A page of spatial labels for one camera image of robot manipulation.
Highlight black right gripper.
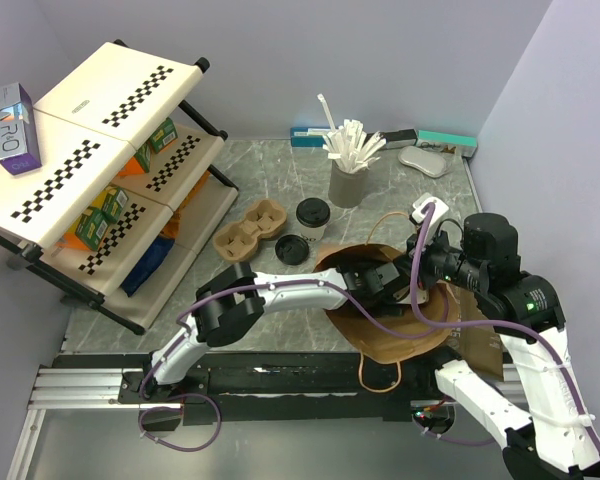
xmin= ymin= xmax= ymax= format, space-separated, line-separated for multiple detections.
xmin=391 ymin=219 xmax=483 ymax=289

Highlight brown paper bag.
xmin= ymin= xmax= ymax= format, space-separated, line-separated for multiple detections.
xmin=314 ymin=240 xmax=451 ymax=394

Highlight black plastic cup lid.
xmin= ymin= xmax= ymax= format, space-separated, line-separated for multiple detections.
xmin=274 ymin=234 xmax=310 ymax=266

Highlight brown pulp cup carrier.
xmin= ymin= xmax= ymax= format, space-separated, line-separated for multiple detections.
xmin=212 ymin=198 xmax=287 ymax=263

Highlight white paper coffee cup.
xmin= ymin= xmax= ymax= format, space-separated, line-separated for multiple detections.
xmin=299 ymin=223 xmax=327 ymax=242

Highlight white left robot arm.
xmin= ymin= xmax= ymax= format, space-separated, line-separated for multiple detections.
xmin=139 ymin=262 xmax=421 ymax=402

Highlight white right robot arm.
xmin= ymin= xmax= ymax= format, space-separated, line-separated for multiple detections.
xmin=407 ymin=203 xmax=600 ymax=479

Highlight brown coffee bean pouch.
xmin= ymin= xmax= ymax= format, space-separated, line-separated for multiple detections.
xmin=446 ymin=286 xmax=504 ymax=381

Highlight grey straw holder cup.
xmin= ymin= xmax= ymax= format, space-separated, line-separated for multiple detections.
xmin=328 ymin=161 xmax=369 ymax=209

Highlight teal long box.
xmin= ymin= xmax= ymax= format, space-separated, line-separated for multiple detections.
xmin=415 ymin=130 xmax=478 ymax=158

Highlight black rectangular device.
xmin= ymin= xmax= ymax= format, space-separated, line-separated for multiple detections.
xmin=381 ymin=129 xmax=418 ymax=150

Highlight white wrapped straws bundle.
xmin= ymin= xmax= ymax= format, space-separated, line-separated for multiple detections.
xmin=317 ymin=94 xmax=387 ymax=174

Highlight teal flat box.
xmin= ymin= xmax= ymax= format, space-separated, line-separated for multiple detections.
xmin=290 ymin=127 xmax=330 ymax=148

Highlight green box upper shelf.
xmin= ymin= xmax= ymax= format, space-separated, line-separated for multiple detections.
xmin=148 ymin=117 xmax=178 ymax=154

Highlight green box shelf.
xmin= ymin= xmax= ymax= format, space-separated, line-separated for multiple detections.
xmin=74 ymin=186 xmax=129 ymax=251
xmin=148 ymin=117 xmax=178 ymax=154

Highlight beige checkered shelf rack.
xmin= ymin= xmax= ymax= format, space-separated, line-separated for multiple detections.
xmin=0 ymin=41 xmax=238 ymax=335

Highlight orange box on shelf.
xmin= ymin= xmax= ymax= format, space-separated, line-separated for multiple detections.
xmin=117 ymin=143 xmax=151 ymax=177

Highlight green box lower shelf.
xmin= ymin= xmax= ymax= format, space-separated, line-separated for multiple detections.
xmin=74 ymin=186 xmax=129 ymax=251

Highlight purple cardboard box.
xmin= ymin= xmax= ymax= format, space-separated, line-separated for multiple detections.
xmin=0 ymin=83 xmax=42 ymax=176

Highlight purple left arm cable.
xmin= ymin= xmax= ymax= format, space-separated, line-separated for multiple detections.
xmin=138 ymin=279 xmax=451 ymax=454

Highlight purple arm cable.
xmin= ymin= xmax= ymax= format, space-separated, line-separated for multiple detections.
xmin=409 ymin=202 xmax=600 ymax=480
xmin=138 ymin=279 xmax=451 ymax=454

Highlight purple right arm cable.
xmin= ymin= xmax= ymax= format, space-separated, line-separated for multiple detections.
xmin=409 ymin=202 xmax=600 ymax=480

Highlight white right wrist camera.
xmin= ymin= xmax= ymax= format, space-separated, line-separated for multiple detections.
xmin=410 ymin=193 xmax=449 ymax=245

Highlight black mounting base rail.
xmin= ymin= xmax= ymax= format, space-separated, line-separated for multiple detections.
xmin=27 ymin=352 xmax=559 ymax=426

